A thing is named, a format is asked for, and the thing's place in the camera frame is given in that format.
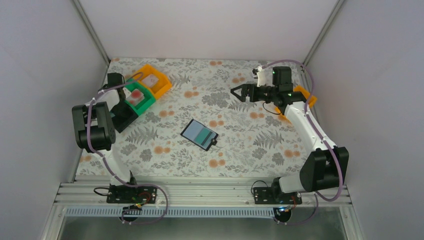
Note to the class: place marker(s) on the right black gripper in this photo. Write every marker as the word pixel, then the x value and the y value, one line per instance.
pixel 250 92

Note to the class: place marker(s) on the black card holder wallet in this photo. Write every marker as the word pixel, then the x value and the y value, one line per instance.
pixel 200 135

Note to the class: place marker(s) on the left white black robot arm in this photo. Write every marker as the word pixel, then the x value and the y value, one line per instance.
pixel 96 125

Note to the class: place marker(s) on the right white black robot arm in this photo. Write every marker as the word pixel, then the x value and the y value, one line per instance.
pixel 326 164

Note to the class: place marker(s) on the floral patterned table mat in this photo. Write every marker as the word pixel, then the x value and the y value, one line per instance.
pixel 253 140

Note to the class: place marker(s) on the orange bin back left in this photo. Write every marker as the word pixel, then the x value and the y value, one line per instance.
pixel 151 82

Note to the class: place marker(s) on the white red block green bin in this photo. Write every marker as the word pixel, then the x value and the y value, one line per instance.
pixel 135 97

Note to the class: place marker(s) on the black bin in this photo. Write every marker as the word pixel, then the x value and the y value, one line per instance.
pixel 122 116

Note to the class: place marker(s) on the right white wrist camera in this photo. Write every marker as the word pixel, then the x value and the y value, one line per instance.
pixel 259 74

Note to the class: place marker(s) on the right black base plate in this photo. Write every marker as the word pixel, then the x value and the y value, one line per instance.
pixel 267 196

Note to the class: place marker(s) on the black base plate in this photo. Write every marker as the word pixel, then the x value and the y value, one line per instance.
pixel 131 195
pixel 267 196

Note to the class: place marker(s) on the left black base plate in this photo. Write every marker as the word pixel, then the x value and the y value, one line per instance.
pixel 131 195

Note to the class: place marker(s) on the aluminium rail frame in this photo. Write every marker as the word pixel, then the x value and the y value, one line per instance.
pixel 195 192

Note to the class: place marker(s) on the grey slotted cable duct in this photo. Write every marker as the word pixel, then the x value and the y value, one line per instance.
pixel 172 212

